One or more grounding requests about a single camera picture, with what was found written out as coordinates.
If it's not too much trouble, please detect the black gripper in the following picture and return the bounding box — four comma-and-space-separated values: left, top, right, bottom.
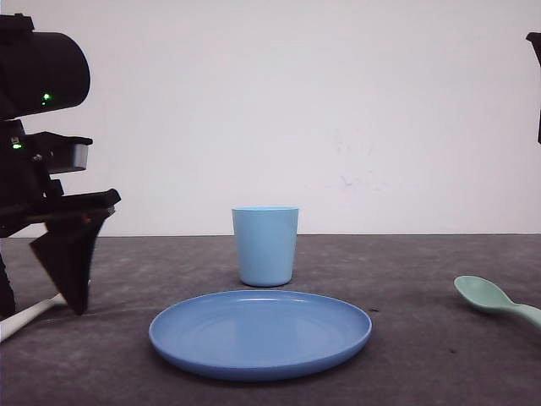
1, 120, 121, 315

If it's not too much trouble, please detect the white plastic fork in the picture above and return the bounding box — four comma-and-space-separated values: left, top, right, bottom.
1, 294, 67, 343

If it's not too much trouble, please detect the light blue plastic cup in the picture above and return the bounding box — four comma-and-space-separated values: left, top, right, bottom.
232, 206, 299, 288

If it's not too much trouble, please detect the mint green plastic spoon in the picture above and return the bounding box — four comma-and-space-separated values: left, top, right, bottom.
453, 275, 540, 328

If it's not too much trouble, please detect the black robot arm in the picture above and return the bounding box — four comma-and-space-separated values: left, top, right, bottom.
525, 31, 541, 144
1, 14, 121, 315

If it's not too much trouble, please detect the blue plastic plate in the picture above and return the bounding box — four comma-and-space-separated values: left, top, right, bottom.
149, 290, 373, 381

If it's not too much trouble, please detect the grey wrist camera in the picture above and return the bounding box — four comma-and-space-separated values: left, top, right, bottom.
46, 134, 94, 174

